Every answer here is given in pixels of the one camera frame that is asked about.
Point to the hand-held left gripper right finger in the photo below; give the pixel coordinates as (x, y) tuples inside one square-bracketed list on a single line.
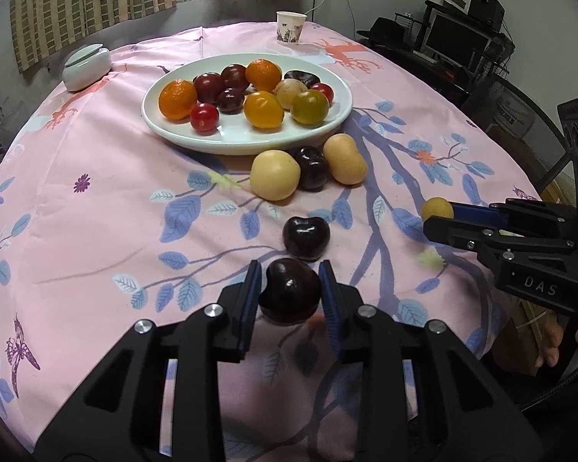
[(330, 308)]

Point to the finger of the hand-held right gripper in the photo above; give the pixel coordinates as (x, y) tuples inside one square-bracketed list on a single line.
[(457, 233), (472, 211)]

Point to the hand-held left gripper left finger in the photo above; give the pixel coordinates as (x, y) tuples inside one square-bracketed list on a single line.
[(250, 308)]

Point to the small yellow fruit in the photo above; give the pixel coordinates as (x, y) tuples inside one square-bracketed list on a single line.
[(437, 209)]

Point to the dark cherry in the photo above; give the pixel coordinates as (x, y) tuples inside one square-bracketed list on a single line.
[(306, 238), (312, 167), (289, 293)]

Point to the white round plate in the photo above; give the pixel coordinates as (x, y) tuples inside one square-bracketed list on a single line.
[(231, 137)]

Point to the person's right hand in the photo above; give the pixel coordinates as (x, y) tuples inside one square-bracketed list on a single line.
[(549, 341)]

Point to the grey mesh chair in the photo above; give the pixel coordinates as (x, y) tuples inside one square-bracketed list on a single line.
[(515, 125)]

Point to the pale yellow apple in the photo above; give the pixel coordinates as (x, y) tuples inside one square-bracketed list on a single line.
[(274, 175)]

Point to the tan oblong fruit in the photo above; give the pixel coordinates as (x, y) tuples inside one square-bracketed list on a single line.
[(345, 159)]

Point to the black desk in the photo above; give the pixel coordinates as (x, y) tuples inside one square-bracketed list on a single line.
[(438, 77)]

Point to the pink printed tablecloth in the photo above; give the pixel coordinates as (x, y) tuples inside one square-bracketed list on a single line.
[(101, 226)]

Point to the computer monitor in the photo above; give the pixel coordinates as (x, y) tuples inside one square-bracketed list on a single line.
[(457, 38)]

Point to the small red tomato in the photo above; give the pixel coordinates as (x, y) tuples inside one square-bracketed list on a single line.
[(323, 92)]

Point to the yellow green tomato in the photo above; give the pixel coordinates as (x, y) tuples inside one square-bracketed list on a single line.
[(309, 107)]

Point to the yellow orange tomato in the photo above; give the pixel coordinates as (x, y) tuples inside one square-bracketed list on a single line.
[(263, 109)]

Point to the black hat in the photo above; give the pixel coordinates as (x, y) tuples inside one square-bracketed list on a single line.
[(383, 31)]

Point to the black speaker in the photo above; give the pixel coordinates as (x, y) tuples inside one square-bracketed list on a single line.
[(486, 9)]

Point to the dark purple plum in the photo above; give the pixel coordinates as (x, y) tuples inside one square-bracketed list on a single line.
[(301, 78), (230, 101)]

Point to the tan yellow round fruit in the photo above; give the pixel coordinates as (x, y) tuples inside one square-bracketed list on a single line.
[(290, 94)]

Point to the orange mandarin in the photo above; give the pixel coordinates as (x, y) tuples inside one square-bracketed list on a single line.
[(177, 100)]

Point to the dark red plum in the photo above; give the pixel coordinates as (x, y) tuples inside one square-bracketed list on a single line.
[(208, 86), (234, 77)]

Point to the orange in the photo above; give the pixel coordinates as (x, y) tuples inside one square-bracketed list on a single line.
[(263, 74)]

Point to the printed paper cup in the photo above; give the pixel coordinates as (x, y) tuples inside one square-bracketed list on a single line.
[(290, 29)]

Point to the pale green lidded jar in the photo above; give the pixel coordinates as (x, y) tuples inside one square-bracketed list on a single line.
[(86, 70)]

